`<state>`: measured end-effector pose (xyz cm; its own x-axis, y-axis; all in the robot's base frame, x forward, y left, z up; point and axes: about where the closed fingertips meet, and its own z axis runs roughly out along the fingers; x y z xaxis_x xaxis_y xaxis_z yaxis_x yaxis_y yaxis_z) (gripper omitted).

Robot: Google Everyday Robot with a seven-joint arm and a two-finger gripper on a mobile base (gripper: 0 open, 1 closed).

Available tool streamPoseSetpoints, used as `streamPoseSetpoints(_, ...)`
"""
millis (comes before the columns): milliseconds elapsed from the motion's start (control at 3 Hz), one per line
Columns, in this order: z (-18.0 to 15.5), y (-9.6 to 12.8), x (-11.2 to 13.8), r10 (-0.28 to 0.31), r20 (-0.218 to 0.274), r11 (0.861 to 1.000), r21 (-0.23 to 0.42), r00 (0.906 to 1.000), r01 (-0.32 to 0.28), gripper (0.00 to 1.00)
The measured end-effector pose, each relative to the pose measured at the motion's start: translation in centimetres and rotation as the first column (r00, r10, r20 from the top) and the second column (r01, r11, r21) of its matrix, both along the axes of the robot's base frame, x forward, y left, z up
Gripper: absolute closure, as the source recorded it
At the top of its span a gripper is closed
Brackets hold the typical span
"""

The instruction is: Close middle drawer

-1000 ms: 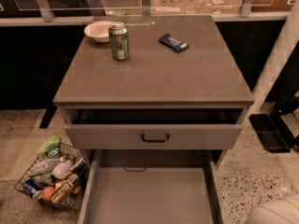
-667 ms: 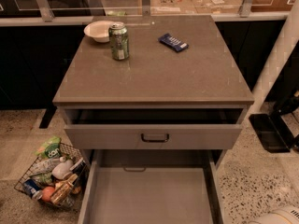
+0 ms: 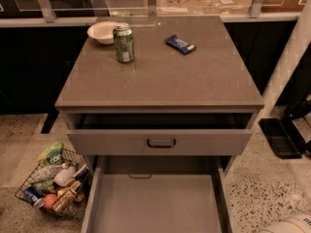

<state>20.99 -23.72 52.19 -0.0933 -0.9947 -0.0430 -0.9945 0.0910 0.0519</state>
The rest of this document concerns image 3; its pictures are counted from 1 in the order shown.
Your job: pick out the grey drawer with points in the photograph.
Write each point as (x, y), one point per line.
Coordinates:
(161, 134)
(158, 194)

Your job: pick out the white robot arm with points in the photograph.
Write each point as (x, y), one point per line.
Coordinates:
(288, 61)

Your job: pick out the grey drawer cabinet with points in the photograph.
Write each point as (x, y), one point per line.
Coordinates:
(161, 80)

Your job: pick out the grey top drawer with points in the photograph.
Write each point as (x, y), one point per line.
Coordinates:
(161, 134)

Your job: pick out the black tray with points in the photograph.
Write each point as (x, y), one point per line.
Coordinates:
(283, 137)

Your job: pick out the blue snack bar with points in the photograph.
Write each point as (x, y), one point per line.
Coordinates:
(180, 45)

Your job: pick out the cardboard box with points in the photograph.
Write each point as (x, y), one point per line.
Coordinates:
(202, 7)

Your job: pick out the brown glass bottle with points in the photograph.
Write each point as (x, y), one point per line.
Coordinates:
(66, 198)

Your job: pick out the white plastic bottle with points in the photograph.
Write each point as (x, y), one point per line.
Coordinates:
(65, 176)

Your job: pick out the orange fruit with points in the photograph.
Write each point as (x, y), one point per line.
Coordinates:
(49, 200)

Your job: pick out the green chip bag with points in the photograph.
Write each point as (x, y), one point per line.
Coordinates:
(51, 155)

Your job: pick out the green soda can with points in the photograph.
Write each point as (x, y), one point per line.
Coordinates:
(124, 43)

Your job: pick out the clear plastic water bottle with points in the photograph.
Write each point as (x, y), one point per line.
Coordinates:
(46, 173)

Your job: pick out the blue soda can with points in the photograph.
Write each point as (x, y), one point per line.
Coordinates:
(33, 196)

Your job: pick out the white bowl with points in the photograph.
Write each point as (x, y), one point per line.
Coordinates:
(102, 32)

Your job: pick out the wire basket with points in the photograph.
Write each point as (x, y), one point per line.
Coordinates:
(46, 187)

